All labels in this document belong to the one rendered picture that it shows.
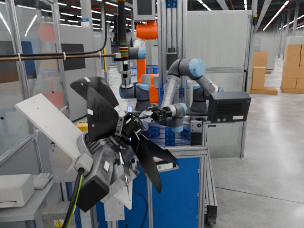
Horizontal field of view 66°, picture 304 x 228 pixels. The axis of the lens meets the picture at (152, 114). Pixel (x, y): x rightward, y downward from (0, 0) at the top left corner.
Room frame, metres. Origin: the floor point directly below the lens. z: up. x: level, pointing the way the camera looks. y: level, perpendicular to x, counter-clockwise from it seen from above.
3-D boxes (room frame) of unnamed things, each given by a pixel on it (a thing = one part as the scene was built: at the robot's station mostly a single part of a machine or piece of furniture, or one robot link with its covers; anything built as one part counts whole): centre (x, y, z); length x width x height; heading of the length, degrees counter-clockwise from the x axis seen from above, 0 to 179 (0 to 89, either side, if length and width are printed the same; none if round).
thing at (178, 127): (1.50, -0.16, 1.08); 0.11 x 0.08 x 0.11; 48
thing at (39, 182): (1.16, 0.63, 0.87); 0.15 x 0.09 x 0.02; 179
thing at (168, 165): (1.41, -0.02, 0.85); 0.22 x 0.17 x 0.07; 108
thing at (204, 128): (1.60, -0.38, 0.96); 0.03 x 0.03 x 0.20; 3
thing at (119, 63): (1.20, 0.14, 1.50); 0.09 x 0.07 x 0.10; 128
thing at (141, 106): (2.05, 0.08, 1.09); 0.15 x 0.15 x 0.10
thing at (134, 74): (8.65, 0.26, 0.49); 1.27 x 0.88 x 0.98; 158
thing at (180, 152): (1.57, 0.05, 0.82); 0.90 x 0.04 x 0.08; 93
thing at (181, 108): (1.49, -0.17, 1.17); 0.11 x 0.08 x 0.09; 130
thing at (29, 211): (1.06, 0.68, 0.85); 0.36 x 0.24 x 0.03; 3
